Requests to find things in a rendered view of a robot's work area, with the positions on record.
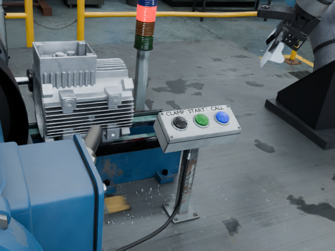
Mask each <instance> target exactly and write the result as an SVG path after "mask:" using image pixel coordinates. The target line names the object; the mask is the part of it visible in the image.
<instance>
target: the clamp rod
mask: <svg viewBox="0 0 335 251"><path fill-rule="evenodd" d="M15 79H16V81H17V84H18V85H27V84H29V81H28V76H27V77H15Z"/></svg>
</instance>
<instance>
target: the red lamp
mask: <svg viewBox="0 0 335 251"><path fill-rule="evenodd" d="M156 9H157V6H155V7H145V6H140V5H138V4H137V16H136V19H137V20H139V21H144V22H153V21H155V18H156Z"/></svg>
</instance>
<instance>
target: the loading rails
mask: <svg viewBox="0 0 335 251"><path fill-rule="evenodd" d="M160 112H165V110H163V109H156V110H147V111H138V112H133V114H134V115H133V119H132V120H133V122H132V125H131V126H132V127H130V128H129V129H130V134H129V135H128V136H122V137H119V139H115V140H114V141H112V142H104V143H99V146H98V148H97V150H96V152H95V154H96V158H97V160H96V164H95V166H96V169H97V171H98V173H99V175H100V177H101V179H102V182H103V183H104V184H105V185H106V193H104V195H107V194H112V193H115V192H116V185H115V184H120V183H126V182H131V181H137V180H142V179H148V178H153V177H155V178H156V179H157V180H158V182H159V183H160V184H164V183H170V182H173V179H174V176H173V174H175V173H178V170H179V163H180V157H181V151H175V152H168V153H163V151H162V148H161V146H160V143H159V140H158V138H157V135H156V133H155V130H154V128H153V126H154V123H155V121H156V118H157V115H158V113H160ZM29 133H30V136H31V139H32V142H33V144H34V143H42V140H41V137H40V133H39V129H38V125H37V122H35V123H29Z"/></svg>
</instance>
